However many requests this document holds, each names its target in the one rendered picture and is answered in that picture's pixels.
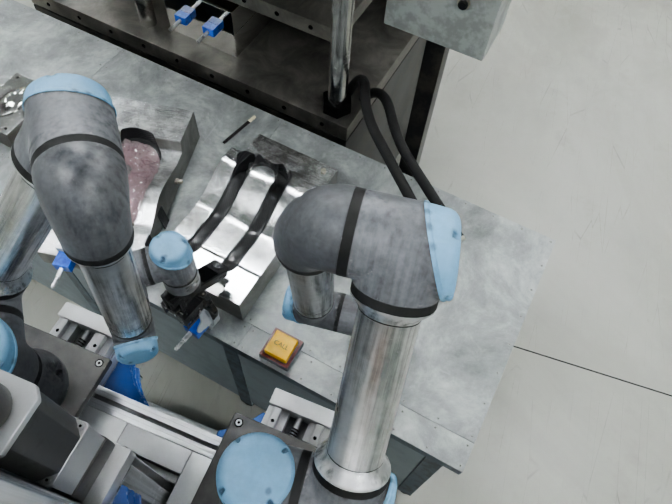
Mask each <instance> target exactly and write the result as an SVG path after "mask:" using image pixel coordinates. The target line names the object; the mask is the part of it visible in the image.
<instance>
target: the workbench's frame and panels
mask: <svg viewBox="0 0 672 504"><path fill-rule="evenodd" d="M31 263H32V267H33V276H32V279H34V280H36V281H37V282H39V283H41V284H43V285H44V286H46V287H48V288H50V289H52V290H53V291H55V292H57V293H59V294H60V295H62V296H64V297H66V298H67V299H69V300H71V301H73V302H75V303H76V304H78V305H80V306H82V307H83V308H85V309H87V310H89V311H91V312H93V313H96V314H98V315H101V316H102V314H101V312H100V310H99V307H98V305H97V303H96V301H95V299H94V297H93V296H92V292H91V290H90V288H89V286H88V284H87V281H86V279H85V277H84V275H83V273H82V271H81V269H77V268H74V269H73V271H72V272H67V271H63V273H62V275H61V277H60V279H58V281H57V282H58V283H57V285H56V286H55V288H54V289H53V288H51V285H52V283H53V280H54V278H55V275H56V273H57V271H58V270H57V269H55V268H54V266H53V265H52V263H47V262H44V261H43V260H42V258H41V257H40V256H39V255H38V253H37V254H36V256H35V257H34V259H33V260H32V262H31ZM149 303H150V307H151V312H152V317H153V322H154V326H155V331H156V336H158V339H157V342H158V350H159V351H161V352H163V353H165V354H166V355H168V356H170V357H172V358H174V359H175V360H177V361H179V362H181V363H182V364H184V365H186V366H188V367H189V368H191V369H193V370H195V371H197V372H198V373H200V374H202V375H204V376H205V377H207V378H209V379H211V380H212V381H214V382H216V383H218V384H220V385H221V386H223V387H225V388H227V389H228V390H230V391H232V392H234V393H235V394H237V395H239V396H240V399H241V401H243V402H245V403H246V404H247V405H250V406H253V405H254V404H255V405H257V406H258V407H260V408H262V409H264V410H265V411H267V409H268V406H269V405H270V403H269V401H270V399H271V397H272V395H273V392H274V390H275V388H278V389H281V390H283V391H286V392H288V393H291V394H293V395H295V396H298V397H300V398H303V399H305V400H308V401H310V402H313V403H315V404H317V405H320V406H322V407H325V408H327V409H330V410H332V411H335V407H336V403H334V402H332V401H330V400H328V399H327V398H325V397H323V396H321V395H319V394H318V393H316V392H314V391H312V390H310V389H308V388H307V387H305V386H303V385H301V384H299V383H297V382H296V381H294V380H292V379H290V378H288V377H286V376H285V375H283V374H281V373H279V372H277V371H275V370H274V369H272V368H270V367H268V366H266V365H264V364H263V363H261V362H259V361H257V360H255V359H254V358H252V357H250V356H248V355H246V354H244V353H243V352H241V351H239V350H237V349H235V348H233V347H232V346H230V345H228V344H226V343H224V342H222V341H221V340H219V339H217V338H215V337H213V336H211V335H210V334H208V333H206V332H204V333H203V334H202V336H201V337H200V338H199V339H197V338H196V337H194V336H193V335H192V336H191V337H190V338H189V339H188V340H187V341H186V342H184V344H183V345H182V346H181V347H180V349H178V351H175V350H174V348H175V347H176V345H178V343H180V341H182V338H183V337H184V336H185V335H186V334H187V333H188V332H187V331H186V330H185V328H184V325H183V324H181V323H180V321H179V319H178V318H177V317H175V316H174V315H173V314H171V313H169V312H167V314H166V313H165V312H164V310H163V309H162V308H160V307H158V306H157V305H155V304H153V303H151V302H149ZM385 454H386V456H387V457H388V459H389V461H390V465H391V472H392V473H394V474H395V475H396V477H397V485H398V488H397V489H398V490H400V491H401V492H402V493H404V494H407V495H409V496H411V495H412V494H413V493H414V492H415V491H416V490H417V489H418V488H419V487H420V486H421V485H423V484H424V483H425V482H426V481H427V480H428V479H429V478H430V477H431V476H432V475H433V474H435V473H436V472H437V471H438V470H439V469H440V468H441V467H442V466H444V467H445V468H447V469H449V470H451V471H453V472H454V473H456V474H458V475H459V474H461V473H462V472H460V471H458V470H456V469H455V468H453V467H451V466H449V465H447V464H445V463H444V462H442V461H440V460H438V459H436V458H435V457H433V456H431V455H429V454H427V453H425V452H424V451H422V450H420V449H418V448H416V447H414V446H413V445H411V444H409V443H407V442H405V441H403V440H402V439H400V438H398V437H396V436H394V435H392V434H391V435H390V439H389V442H388V446H387V450H386V453H385Z"/></svg>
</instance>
